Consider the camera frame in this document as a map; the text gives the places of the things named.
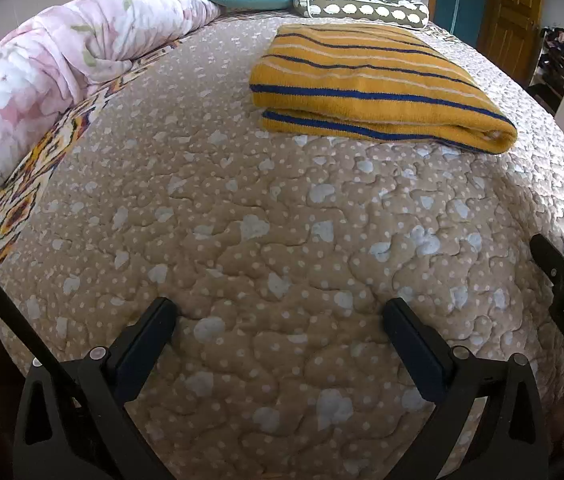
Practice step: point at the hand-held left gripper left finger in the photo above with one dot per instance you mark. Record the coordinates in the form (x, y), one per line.
(145, 342)

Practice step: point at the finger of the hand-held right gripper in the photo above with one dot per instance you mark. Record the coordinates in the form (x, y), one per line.
(547, 260)

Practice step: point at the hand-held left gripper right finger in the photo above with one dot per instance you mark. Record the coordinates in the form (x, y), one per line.
(414, 342)

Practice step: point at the yellow striped sweater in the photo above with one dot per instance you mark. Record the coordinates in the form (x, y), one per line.
(372, 85)

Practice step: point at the beige quilted bedspread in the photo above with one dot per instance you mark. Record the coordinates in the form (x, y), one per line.
(262, 220)

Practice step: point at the wooden door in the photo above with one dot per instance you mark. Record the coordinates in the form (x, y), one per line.
(509, 15)

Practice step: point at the pink floral comforter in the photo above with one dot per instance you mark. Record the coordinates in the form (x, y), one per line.
(61, 70)

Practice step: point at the green polka dot pillow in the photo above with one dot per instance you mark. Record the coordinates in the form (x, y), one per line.
(362, 7)

